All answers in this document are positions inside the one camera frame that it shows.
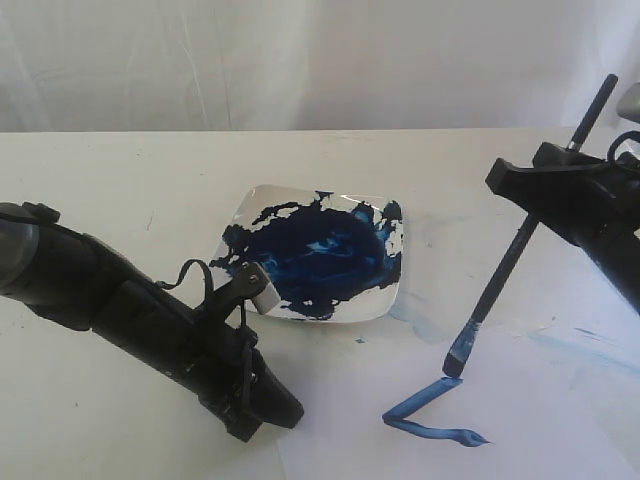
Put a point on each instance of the white backdrop curtain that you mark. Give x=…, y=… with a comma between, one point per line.
x=289, y=65

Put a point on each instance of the white paper sheet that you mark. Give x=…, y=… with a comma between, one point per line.
x=532, y=424

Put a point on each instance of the white square paint plate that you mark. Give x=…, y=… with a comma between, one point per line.
x=332, y=257

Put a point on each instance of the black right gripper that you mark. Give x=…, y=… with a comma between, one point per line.
x=597, y=202

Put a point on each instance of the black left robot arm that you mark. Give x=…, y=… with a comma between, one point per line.
x=82, y=284

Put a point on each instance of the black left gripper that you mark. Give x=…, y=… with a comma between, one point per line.
x=200, y=351

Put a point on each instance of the black paintbrush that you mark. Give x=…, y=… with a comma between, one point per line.
x=460, y=349

